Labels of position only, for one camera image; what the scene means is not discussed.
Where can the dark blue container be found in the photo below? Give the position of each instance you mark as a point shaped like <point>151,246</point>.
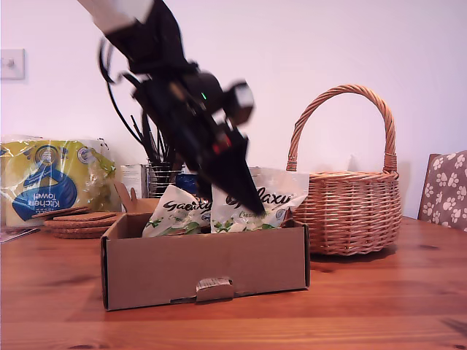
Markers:
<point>187,182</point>

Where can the square cork coaster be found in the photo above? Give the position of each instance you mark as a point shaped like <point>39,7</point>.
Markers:
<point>98,216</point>
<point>62,212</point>

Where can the large white Galaxy egg bag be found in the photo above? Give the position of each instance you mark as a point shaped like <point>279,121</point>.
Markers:
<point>284,197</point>

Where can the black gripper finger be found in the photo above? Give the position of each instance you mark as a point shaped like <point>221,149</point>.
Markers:
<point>233,175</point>
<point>205,187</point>

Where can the yellow blue kitchen towel pack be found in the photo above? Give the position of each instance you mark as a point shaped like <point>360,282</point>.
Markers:
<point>40,182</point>

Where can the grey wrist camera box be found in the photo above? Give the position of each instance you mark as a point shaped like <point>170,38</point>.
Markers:
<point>242,102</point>

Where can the small white carton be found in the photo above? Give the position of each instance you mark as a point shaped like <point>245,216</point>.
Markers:
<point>134,180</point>

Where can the white wall light switch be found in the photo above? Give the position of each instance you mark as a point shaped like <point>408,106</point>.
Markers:
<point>12,65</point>

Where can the brown cardboard box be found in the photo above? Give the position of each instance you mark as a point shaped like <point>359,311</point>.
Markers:
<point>204,266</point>

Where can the round cork mat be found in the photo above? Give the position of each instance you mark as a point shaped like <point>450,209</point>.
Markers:
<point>78,235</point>
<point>73,224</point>

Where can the thin black stick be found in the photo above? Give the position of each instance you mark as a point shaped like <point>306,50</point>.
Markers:
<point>135,125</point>

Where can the paw print chair cover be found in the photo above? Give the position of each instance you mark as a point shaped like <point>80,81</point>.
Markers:
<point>448,189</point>

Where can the small white Galaxy egg bag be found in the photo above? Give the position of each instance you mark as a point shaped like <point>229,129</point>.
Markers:
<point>171,213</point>

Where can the flat printed magazine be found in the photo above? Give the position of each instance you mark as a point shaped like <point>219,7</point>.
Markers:
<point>16,235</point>

